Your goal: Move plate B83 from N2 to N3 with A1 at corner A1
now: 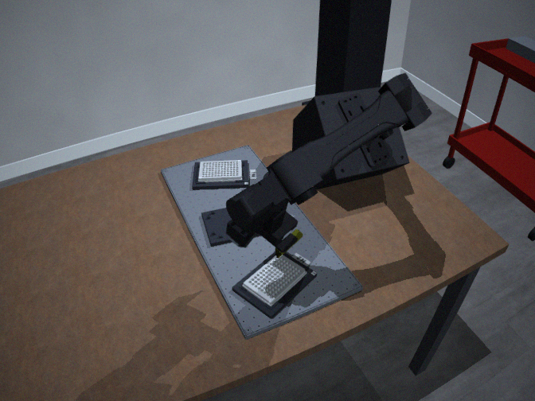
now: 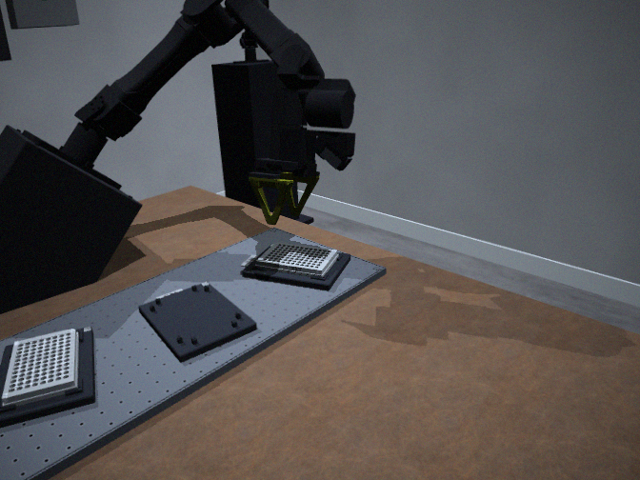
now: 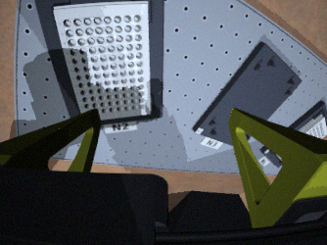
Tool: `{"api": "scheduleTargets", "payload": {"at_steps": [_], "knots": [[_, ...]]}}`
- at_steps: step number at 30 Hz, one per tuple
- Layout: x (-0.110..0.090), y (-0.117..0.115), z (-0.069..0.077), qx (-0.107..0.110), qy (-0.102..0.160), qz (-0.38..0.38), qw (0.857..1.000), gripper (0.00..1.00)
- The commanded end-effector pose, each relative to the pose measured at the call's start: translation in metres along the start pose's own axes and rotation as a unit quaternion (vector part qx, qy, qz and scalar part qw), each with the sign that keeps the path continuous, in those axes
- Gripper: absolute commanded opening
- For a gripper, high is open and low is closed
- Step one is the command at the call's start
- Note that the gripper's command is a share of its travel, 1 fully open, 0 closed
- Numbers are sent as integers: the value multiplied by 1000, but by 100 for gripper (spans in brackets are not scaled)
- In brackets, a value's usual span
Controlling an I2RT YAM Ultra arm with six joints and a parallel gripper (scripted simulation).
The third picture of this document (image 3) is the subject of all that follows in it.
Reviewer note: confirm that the white label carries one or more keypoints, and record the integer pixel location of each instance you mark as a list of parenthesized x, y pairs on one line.
[(110, 128), (211, 143), (263, 161)]

